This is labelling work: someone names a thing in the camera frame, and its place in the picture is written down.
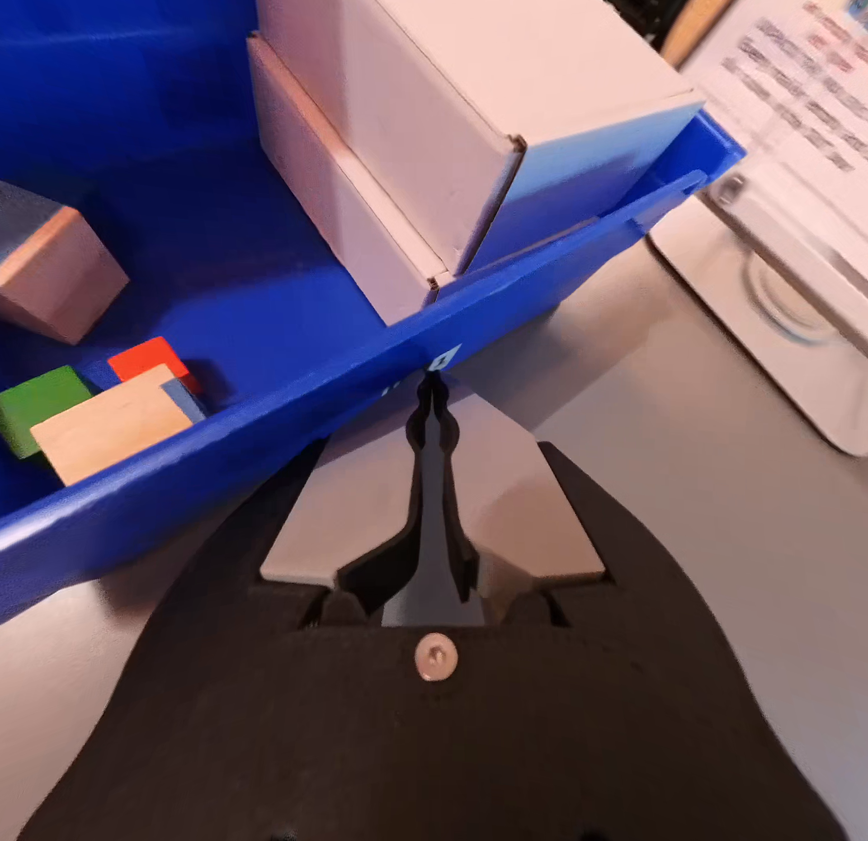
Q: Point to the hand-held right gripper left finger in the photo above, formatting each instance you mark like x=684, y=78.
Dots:
x=339, y=515

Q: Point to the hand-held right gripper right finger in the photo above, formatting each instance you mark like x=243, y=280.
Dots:
x=529, y=515

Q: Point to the wooden block blue side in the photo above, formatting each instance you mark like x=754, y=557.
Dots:
x=115, y=427

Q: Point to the red wooden cube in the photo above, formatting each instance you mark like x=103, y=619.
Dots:
x=146, y=363

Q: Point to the blue plastic bin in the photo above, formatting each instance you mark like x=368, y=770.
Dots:
x=203, y=278

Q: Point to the white cardboard box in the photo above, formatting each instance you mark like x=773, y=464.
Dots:
x=475, y=54
x=325, y=197

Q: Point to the green wooden cube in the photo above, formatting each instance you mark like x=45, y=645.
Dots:
x=37, y=407

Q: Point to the large wooden block blue face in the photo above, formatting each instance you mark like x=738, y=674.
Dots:
x=61, y=278

